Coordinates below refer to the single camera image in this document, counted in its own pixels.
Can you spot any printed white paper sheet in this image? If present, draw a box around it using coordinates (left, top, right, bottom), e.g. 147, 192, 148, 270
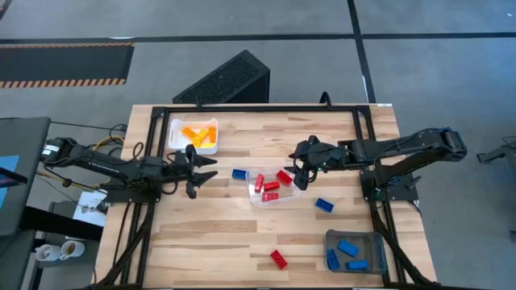
72, 188, 109, 227

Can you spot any blue sheet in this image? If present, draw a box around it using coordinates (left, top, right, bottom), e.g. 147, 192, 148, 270
0, 155, 20, 210

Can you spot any black cart frame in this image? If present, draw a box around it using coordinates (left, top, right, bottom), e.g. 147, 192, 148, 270
0, 203, 105, 290

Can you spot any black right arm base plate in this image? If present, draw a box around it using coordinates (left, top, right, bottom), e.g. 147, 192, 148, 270
360, 168, 422, 202

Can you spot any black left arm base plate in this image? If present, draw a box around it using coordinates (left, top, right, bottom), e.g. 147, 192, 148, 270
105, 176, 164, 204

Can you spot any white cup with brown drink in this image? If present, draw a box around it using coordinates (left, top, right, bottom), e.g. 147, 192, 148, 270
59, 240, 86, 261

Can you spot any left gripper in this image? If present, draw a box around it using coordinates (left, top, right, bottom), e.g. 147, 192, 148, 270
162, 143, 219, 200

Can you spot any black hazard-striped floor mat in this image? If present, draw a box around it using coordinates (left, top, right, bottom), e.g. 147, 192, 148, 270
0, 42, 135, 89

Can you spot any grey side table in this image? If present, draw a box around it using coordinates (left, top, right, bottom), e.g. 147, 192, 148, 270
0, 116, 52, 237

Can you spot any clear plastic bin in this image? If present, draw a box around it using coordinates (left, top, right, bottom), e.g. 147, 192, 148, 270
245, 166, 304, 208

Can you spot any black aluminium table frame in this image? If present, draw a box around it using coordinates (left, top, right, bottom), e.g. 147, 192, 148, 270
84, 104, 443, 290

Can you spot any black perforated computer case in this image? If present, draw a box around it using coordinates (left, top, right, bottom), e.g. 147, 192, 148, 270
172, 49, 271, 105

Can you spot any empty white cup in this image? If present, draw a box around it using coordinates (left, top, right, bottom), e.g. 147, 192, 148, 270
35, 243, 61, 262

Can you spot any white plastic bin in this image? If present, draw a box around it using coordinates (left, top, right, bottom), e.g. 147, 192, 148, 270
168, 118, 219, 155

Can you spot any smoky grey plastic bin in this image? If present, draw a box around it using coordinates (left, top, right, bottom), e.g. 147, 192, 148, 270
322, 229, 388, 276

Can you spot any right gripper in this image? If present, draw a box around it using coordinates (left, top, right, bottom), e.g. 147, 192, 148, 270
283, 135, 344, 192

